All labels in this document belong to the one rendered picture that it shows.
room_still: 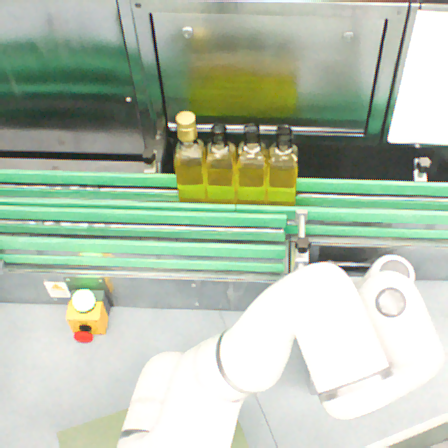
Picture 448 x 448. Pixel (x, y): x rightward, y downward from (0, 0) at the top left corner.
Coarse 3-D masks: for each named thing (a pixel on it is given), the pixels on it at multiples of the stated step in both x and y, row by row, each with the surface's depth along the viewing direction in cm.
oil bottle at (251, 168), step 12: (240, 144) 122; (264, 144) 122; (240, 156) 121; (252, 156) 120; (264, 156) 121; (240, 168) 122; (252, 168) 122; (264, 168) 122; (240, 180) 125; (252, 180) 124; (264, 180) 124; (240, 192) 127; (252, 192) 127; (264, 192) 127; (252, 204) 130; (264, 204) 131
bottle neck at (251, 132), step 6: (246, 126) 117; (252, 126) 118; (258, 126) 117; (246, 132) 116; (252, 132) 116; (258, 132) 117; (246, 138) 118; (252, 138) 117; (258, 138) 118; (246, 144) 119; (252, 144) 118; (258, 144) 119; (246, 150) 120; (252, 150) 120
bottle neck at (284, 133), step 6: (282, 126) 117; (288, 126) 117; (276, 132) 117; (282, 132) 118; (288, 132) 117; (276, 138) 118; (282, 138) 116; (288, 138) 117; (276, 144) 119; (282, 144) 118; (288, 144) 118; (276, 150) 120; (282, 150) 119; (288, 150) 119
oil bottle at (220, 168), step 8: (232, 144) 122; (208, 152) 121; (224, 152) 120; (232, 152) 121; (208, 160) 120; (216, 160) 120; (224, 160) 120; (232, 160) 121; (208, 168) 122; (216, 168) 121; (224, 168) 121; (232, 168) 121; (208, 176) 123; (216, 176) 123; (224, 176) 123; (232, 176) 123; (208, 184) 125; (216, 184) 125; (224, 184) 125; (232, 184) 125; (208, 192) 128; (216, 192) 127; (224, 192) 127; (232, 192) 127; (208, 200) 130; (216, 200) 129; (224, 200) 129; (232, 200) 129
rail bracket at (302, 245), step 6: (300, 210) 128; (306, 210) 128; (300, 216) 128; (306, 216) 129; (300, 222) 128; (300, 228) 127; (300, 234) 126; (300, 240) 119; (306, 240) 119; (300, 246) 118; (306, 246) 118; (300, 252) 120; (306, 252) 123; (300, 258) 122; (306, 258) 122; (300, 264) 122; (306, 264) 123; (294, 270) 128
